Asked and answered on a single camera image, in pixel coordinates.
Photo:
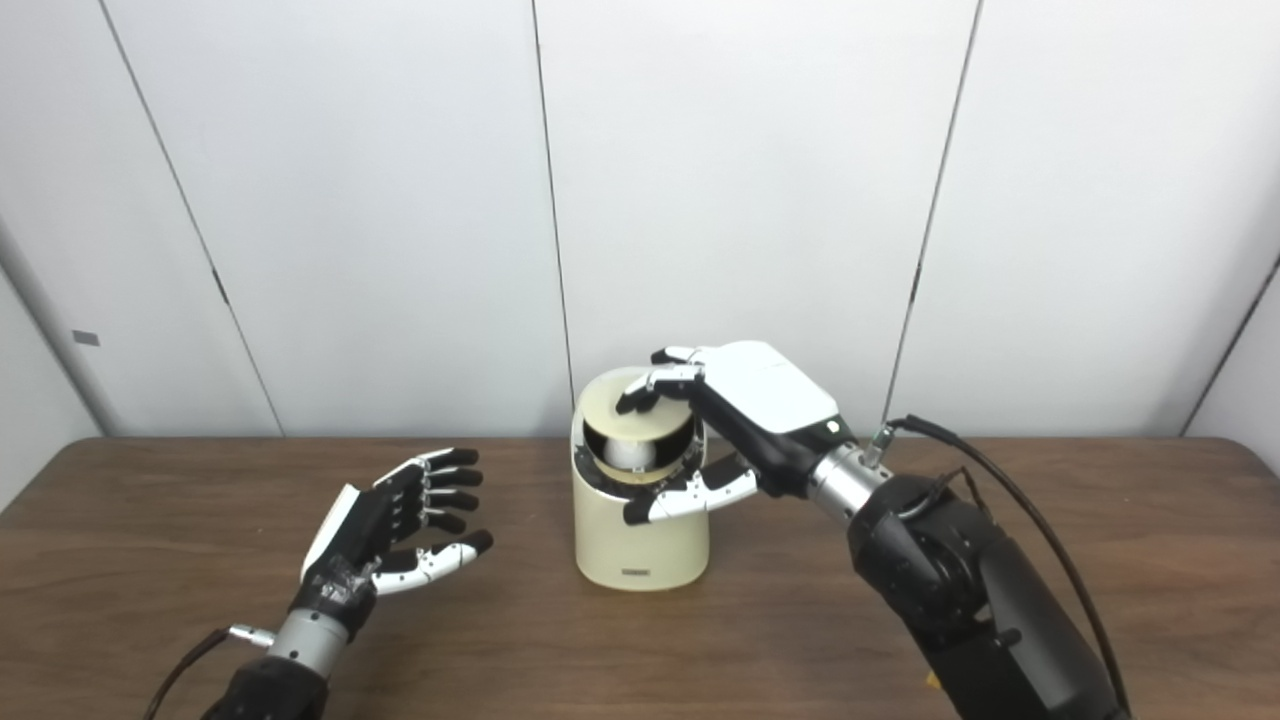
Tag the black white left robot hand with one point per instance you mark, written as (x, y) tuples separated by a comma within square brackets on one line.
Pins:
[(360, 545)]

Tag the small white plastic bottle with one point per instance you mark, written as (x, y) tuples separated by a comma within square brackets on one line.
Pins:
[(630, 455)]

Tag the cream-colored lidded bin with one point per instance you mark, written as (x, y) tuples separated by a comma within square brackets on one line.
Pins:
[(640, 545)]

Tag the small grey wall tag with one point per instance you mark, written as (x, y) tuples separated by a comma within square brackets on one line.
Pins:
[(86, 338)]

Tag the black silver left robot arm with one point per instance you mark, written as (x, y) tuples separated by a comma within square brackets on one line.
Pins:
[(290, 665)]

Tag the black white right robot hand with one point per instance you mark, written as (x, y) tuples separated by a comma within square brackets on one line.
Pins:
[(765, 400)]

